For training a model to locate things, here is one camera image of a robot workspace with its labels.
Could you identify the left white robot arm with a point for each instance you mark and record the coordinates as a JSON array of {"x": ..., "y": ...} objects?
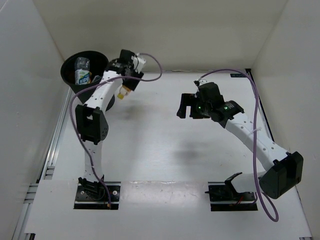
[{"x": 92, "y": 125}]

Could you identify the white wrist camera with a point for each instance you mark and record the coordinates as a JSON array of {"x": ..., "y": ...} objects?
[
  {"x": 138, "y": 62},
  {"x": 200, "y": 82}
]

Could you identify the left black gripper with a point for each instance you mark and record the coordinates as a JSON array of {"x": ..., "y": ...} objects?
[{"x": 131, "y": 85}]

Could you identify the orange juice bottle gold cap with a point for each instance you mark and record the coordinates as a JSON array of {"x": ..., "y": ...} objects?
[{"x": 97, "y": 78}]

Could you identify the black plastic waste bin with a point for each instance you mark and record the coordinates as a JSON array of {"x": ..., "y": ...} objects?
[{"x": 98, "y": 63}]

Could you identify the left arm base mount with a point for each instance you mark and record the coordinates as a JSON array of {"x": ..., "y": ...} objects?
[{"x": 93, "y": 195}]

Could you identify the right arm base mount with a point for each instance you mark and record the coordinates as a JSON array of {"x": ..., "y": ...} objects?
[{"x": 224, "y": 198}]

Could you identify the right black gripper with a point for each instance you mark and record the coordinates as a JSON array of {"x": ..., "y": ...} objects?
[{"x": 186, "y": 99}]

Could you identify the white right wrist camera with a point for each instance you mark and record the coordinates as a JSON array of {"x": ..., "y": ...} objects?
[{"x": 200, "y": 82}]

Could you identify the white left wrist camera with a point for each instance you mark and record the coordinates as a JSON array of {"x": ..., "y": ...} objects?
[{"x": 138, "y": 62}]

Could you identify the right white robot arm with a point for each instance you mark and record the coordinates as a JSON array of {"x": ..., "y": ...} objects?
[{"x": 282, "y": 169}]

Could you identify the small clear bottle yellow cap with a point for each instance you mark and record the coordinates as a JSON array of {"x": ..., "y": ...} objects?
[{"x": 123, "y": 92}]

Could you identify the clear water bottle green label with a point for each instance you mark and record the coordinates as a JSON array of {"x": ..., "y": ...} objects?
[{"x": 82, "y": 72}]

